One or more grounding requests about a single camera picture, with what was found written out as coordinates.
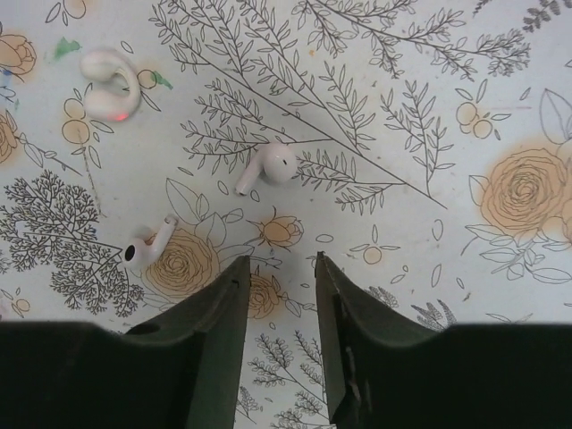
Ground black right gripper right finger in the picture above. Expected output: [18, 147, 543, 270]
[315, 254, 571, 428]

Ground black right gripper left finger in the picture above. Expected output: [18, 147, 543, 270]
[1, 257, 250, 428]

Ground white stem earbud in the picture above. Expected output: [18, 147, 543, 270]
[122, 214, 178, 270]
[235, 142, 298, 196]

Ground floral patterned table mat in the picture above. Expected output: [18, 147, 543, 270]
[1, 1, 571, 428]

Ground white clip earbud red light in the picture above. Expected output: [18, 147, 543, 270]
[80, 48, 141, 122]

